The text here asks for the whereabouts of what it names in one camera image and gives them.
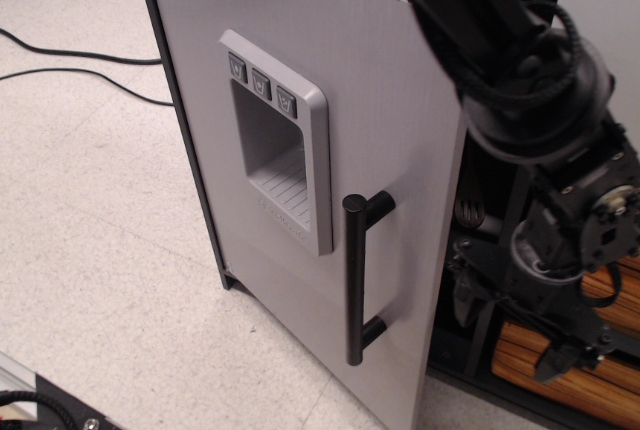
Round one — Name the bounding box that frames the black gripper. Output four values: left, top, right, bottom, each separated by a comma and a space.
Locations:
452, 238, 622, 383

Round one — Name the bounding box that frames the black bar door handle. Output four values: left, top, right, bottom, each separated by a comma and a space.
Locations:
342, 190, 396, 367

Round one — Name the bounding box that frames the grey toy fridge door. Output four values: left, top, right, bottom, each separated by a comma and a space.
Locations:
147, 0, 464, 429

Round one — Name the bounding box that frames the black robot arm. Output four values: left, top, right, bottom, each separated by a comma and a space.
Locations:
409, 0, 639, 383

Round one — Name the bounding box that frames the dark grey fridge cabinet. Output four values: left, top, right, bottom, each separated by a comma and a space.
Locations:
130, 0, 640, 430

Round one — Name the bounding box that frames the lower woven orange basket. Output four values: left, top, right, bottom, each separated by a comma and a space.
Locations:
491, 321, 639, 429

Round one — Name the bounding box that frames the woven orange basket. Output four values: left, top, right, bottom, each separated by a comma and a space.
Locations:
491, 321, 639, 429
582, 257, 639, 331

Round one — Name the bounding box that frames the upper woven orange basket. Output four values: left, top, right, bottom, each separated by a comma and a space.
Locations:
582, 257, 639, 331

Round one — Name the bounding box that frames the wooden slotted spoon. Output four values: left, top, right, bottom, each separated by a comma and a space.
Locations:
454, 154, 486, 229

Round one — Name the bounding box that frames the grey water dispenser panel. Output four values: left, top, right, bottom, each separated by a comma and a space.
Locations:
219, 29, 333, 256

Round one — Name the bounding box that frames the white cabinet door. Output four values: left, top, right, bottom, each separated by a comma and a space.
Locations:
555, 0, 640, 101

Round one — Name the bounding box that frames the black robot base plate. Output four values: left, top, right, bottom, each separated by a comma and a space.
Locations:
35, 374, 124, 430

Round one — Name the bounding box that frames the black floor cable lower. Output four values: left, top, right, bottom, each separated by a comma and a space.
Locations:
0, 67, 174, 106

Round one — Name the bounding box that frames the black floor cable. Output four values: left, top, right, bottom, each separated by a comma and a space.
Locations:
0, 67, 174, 106
0, 27, 163, 67

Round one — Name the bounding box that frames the aluminium frame rail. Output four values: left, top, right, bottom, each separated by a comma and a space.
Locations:
0, 352, 38, 421

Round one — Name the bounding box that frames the black braided base cable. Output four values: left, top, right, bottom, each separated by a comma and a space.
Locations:
0, 383, 64, 430

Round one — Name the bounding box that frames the black floor cable upper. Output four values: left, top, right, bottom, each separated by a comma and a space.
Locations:
0, 27, 163, 67

